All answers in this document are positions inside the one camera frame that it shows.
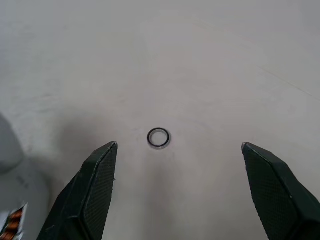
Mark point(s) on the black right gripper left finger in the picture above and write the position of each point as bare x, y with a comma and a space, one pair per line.
82, 200

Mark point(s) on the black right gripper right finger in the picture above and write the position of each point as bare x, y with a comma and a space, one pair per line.
280, 200

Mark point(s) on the white motor housing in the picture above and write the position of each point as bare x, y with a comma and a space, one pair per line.
30, 185

